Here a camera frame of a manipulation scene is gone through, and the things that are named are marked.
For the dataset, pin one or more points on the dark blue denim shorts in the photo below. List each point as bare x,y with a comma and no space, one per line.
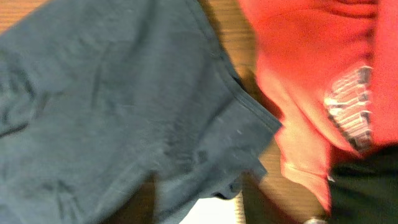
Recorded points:
98,95

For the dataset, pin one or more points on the red printed shirt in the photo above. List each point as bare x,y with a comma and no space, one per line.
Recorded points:
328,70

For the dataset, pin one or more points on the black garment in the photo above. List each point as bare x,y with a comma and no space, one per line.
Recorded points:
365,191

